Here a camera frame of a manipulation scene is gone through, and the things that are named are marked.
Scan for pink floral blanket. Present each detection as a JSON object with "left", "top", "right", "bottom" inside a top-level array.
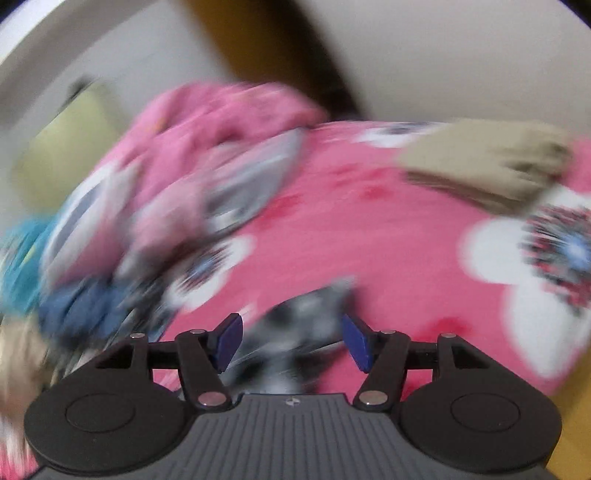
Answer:
[{"left": 0, "top": 117, "right": 591, "bottom": 480}]

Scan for khaki folded garment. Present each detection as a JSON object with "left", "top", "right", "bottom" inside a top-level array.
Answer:
[{"left": 399, "top": 117, "right": 573, "bottom": 217}]

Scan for black white plaid shirt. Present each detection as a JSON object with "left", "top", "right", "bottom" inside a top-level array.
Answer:
[{"left": 231, "top": 277, "right": 356, "bottom": 395}]

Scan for pink grey quilt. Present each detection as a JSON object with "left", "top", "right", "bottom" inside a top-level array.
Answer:
[{"left": 41, "top": 83, "right": 324, "bottom": 296}]

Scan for blue jeans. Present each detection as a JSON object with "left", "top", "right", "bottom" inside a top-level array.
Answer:
[{"left": 37, "top": 277, "right": 153, "bottom": 347}]

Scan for pale yellow cabinet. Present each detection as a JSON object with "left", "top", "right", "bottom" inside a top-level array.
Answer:
[{"left": 14, "top": 83, "right": 125, "bottom": 217}]

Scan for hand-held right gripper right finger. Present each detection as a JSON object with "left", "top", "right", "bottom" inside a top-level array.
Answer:
[{"left": 341, "top": 314, "right": 494, "bottom": 411}]

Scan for cream garment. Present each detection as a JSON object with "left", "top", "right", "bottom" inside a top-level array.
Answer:
[{"left": 0, "top": 318, "right": 49, "bottom": 416}]

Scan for teal printed blanket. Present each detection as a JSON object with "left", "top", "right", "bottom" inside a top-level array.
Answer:
[{"left": 0, "top": 217, "right": 61, "bottom": 315}]

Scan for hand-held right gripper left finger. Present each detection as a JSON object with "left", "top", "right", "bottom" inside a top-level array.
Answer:
[{"left": 95, "top": 313, "right": 244, "bottom": 411}]

